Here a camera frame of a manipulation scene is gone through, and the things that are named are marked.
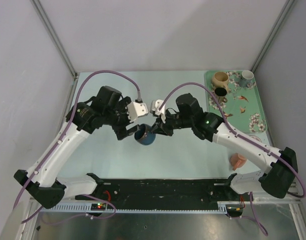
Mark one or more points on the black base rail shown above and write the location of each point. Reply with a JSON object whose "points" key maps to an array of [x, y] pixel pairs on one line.
{"points": [[167, 193]]}

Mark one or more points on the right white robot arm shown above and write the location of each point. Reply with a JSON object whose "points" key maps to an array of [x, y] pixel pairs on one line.
{"points": [[277, 167]]}

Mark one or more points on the mauve purple mug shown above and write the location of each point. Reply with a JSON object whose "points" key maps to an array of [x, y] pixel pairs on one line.
{"points": [[256, 138]]}

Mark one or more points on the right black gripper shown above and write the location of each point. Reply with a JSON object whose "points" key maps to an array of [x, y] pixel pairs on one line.
{"points": [[160, 127]]}

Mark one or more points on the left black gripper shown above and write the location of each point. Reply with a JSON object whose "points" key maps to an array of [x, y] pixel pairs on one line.
{"points": [[122, 105]]}

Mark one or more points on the beige wooden mug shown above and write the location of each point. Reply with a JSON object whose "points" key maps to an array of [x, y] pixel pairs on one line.
{"points": [[220, 80]]}

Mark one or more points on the grey mug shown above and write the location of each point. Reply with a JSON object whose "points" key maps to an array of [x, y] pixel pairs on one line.
{"points": [[246, 77]]}

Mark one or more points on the slotted cable duct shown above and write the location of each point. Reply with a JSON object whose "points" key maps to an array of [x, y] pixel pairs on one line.
{"points": [[92, 207]]}

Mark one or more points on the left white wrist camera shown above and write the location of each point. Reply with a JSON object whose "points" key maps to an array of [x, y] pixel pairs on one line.
{"points": [[136, 110]]}

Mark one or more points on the aluminium base profile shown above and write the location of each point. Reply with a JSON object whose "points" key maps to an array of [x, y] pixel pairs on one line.
{"points": [[267, 197]]}

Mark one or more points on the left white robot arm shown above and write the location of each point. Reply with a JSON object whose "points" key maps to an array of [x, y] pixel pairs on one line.
{"points": [[108, 107]]}

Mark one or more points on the right aluminium frame post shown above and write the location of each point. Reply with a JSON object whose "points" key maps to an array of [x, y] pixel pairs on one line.
{"points": [[277, 26]]}

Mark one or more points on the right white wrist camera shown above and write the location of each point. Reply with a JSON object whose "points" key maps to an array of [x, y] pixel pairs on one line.
{"points": [[158, 109]]}

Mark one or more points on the left aluminium frame post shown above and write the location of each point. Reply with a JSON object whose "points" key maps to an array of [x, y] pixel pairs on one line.
{"points": [[45, 20]]}

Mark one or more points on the salmon pink mug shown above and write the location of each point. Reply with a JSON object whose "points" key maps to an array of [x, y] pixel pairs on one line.
{"points": [[237, 161]]}

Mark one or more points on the aluminium frame post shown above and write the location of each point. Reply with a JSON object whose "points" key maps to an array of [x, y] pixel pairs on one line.
{"points": [[45, 20], [277, 26]]}

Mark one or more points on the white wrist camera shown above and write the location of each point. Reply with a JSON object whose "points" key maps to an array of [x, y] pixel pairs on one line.
{"points": [[158, 109], [136, 110]]}

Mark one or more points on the blue mug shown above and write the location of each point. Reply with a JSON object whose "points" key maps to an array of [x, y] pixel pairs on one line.
{"points": [[144, 135]]}

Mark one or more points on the black striped mug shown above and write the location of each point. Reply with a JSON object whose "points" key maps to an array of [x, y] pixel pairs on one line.
{"points": [[220, 94]]}

